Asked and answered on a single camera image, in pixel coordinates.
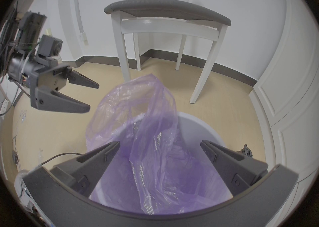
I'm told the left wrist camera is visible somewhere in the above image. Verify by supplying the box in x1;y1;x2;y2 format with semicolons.
35;34;63;66

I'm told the white wardrobe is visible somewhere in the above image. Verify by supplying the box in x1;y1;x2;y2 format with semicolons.
249;0;319;221

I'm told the black plastic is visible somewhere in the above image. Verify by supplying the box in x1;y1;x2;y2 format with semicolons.
235;143;254;158

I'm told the black cable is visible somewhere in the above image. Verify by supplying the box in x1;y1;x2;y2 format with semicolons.
40;152;84;167

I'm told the purple plastic bag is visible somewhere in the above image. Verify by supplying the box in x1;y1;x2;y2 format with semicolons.
86;74;235;215

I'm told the white cable duct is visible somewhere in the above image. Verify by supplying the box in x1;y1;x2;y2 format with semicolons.
73;0;87;35

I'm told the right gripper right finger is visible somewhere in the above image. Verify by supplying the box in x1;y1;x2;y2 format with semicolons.
200;139;269;196

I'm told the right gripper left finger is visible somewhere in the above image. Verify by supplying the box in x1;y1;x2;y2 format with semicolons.
50;141;121;199

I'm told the white chair grey seat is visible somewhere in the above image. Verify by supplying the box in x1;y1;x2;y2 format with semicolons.
103;0;232;104

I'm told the white trash bin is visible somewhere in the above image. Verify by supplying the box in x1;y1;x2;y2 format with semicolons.
87;111;235;215

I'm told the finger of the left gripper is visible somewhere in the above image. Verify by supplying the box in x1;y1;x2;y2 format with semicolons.
30;86;91;114
65;67;100;90

